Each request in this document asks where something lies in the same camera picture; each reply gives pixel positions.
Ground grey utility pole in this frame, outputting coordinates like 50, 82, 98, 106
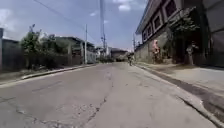
83, 23, 89, 65

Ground tall utility pole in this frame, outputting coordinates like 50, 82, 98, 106
98, 0, 107, 58

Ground grey concrete road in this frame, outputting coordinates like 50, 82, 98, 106
0, 61, 221, 128

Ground dark roadside gutter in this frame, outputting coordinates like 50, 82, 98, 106
135, 63, 224, 125

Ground grey concrete sidewalk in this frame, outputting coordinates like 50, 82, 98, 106
135, 61, 224, 98

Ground large grey building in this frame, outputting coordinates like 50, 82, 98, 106
134, 0, 224, 68

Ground climbing green plant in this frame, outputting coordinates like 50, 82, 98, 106
165, 7, 202, 64

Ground low grey house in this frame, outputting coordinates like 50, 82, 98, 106
54, 35, 98, 65

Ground person on bicycle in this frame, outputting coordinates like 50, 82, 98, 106
126, 53, 135, 67

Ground grey wall fence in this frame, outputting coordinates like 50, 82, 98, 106
0, 27, 84, 73

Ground raised concrete kerb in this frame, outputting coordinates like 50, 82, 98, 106
20, 63, 100, 81

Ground green trees and bushes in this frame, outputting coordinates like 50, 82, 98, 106
19, 23, 69, 70

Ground distant low building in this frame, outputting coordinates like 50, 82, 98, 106
95, 46, 130, 63

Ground overhead wires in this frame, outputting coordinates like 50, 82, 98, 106
33, 0, 104, 44

